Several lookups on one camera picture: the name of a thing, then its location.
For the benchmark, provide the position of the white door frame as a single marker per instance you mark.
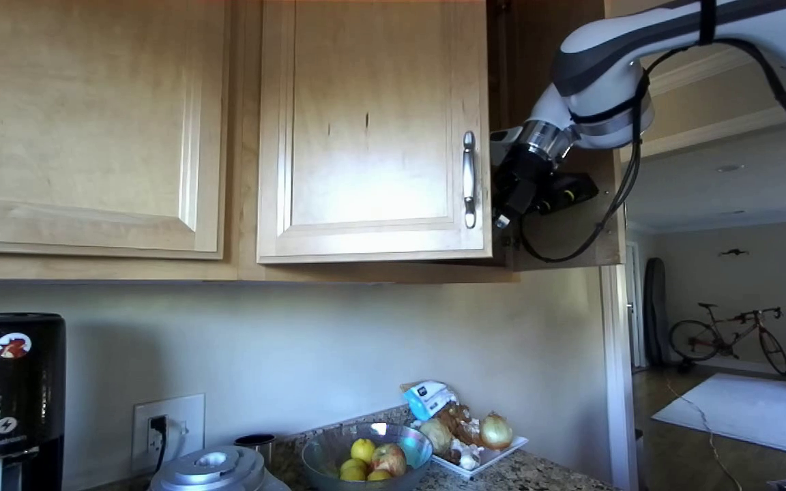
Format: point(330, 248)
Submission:
point(621, 411)

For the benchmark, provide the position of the glass fruit bowl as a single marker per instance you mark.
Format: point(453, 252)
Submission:
point(415, 452)

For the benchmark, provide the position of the blue white food package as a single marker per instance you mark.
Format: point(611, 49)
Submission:
point(426, 399)

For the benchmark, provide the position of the silver pot lid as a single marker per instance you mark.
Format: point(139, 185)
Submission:
point(211, 469)

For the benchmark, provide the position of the white wall outlet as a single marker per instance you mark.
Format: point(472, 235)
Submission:
point(184, 428)

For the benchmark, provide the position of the black bicycle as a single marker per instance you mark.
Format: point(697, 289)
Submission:
point(729, 339)

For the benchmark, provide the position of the black power plug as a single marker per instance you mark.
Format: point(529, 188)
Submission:
point(155, 428)

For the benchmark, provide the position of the tall dark bag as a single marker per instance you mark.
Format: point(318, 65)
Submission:
point(659, 314)

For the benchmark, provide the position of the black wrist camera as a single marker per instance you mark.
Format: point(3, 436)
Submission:
point(570, 193)

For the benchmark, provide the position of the reddish apple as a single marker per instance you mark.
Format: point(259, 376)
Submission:
point(390, 459)

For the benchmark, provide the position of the yellow onion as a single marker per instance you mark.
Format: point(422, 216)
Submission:
point(498, 429)

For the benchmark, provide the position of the white floor mat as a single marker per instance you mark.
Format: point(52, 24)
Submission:
point(757, 411)

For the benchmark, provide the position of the black coffee maker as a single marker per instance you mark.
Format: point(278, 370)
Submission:
point(7, 399)

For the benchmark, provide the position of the wooden cabinet frame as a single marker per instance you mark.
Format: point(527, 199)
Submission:
point(244, 182)

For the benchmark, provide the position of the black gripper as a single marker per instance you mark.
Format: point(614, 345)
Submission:
point(518, 182)

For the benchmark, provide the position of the wide wooden cabinet door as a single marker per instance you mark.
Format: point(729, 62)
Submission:
point(75, 118)

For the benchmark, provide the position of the white garlic bulb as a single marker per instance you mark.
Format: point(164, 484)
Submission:
point(471, 462)

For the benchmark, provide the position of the white rectangular tray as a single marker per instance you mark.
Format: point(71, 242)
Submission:
point(492, 458)

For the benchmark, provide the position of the brown netted produce bag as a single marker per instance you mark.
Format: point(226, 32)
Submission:
point(462, 424)

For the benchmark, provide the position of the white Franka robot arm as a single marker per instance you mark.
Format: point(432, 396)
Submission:
point(611, 44)

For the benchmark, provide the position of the yellow lemon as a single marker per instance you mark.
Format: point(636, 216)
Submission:
point(381, 475)
point(352, 471)
point(363, 448)

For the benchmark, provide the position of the small dark wall ornament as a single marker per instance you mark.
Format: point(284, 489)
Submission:
point(734, 252)

